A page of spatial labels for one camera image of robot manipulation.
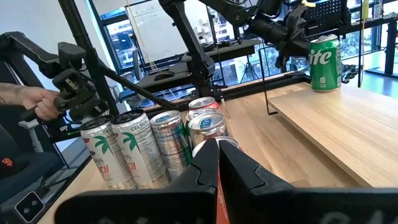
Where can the large glass window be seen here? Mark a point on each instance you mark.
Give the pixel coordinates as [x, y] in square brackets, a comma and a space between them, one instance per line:
[122, 43]

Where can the person's forearm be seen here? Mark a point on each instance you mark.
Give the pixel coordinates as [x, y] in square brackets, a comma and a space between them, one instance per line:
[9, 93]

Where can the black computer mouse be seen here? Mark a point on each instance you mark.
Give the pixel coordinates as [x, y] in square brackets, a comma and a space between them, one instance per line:
[163, 74]

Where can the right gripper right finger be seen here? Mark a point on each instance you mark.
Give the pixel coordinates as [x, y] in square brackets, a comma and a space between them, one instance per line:
[295, 205]

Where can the white whiteboard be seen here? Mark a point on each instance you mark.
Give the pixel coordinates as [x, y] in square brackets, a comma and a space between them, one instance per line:
[155, 31]

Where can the grey table-level camera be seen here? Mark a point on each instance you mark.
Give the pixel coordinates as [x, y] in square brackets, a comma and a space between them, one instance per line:
[29, 207]

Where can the person's hand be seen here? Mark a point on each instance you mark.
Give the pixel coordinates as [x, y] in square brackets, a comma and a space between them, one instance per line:
[40, 102]

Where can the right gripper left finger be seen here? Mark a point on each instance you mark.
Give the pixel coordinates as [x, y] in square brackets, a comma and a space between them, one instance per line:
[140, 205]

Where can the black cap orange logo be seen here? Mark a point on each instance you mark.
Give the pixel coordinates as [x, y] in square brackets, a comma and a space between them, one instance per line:
[7, 161]

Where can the black tripod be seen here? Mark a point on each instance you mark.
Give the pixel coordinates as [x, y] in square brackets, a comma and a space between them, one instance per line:
[248, 73]

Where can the black background desk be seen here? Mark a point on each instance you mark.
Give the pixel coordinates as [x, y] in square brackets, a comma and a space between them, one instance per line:
[224, 49]

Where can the black pegboard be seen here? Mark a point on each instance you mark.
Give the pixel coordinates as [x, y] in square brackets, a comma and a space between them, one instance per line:
[326, 15]

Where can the blue office chair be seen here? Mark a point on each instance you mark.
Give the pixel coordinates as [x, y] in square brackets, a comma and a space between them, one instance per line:
[130, 95]

